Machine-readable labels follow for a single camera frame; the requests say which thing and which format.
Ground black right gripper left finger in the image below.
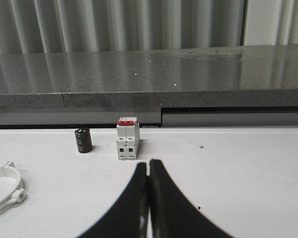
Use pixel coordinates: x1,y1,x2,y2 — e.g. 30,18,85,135
80,163,149,238

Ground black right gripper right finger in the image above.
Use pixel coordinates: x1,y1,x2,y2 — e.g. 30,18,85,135
149,159,231,238

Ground white half pipe clamp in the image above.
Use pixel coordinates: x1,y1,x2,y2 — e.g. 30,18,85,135
0,161,26,214

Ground black cylindrical capacitor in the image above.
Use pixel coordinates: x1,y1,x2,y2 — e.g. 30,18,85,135
74,127,92,153

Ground grey stone countertop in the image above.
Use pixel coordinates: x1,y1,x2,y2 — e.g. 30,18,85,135
0,44,298,128

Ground white circuit breaker red switch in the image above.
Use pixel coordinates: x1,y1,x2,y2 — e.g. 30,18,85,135
116,117,140,160

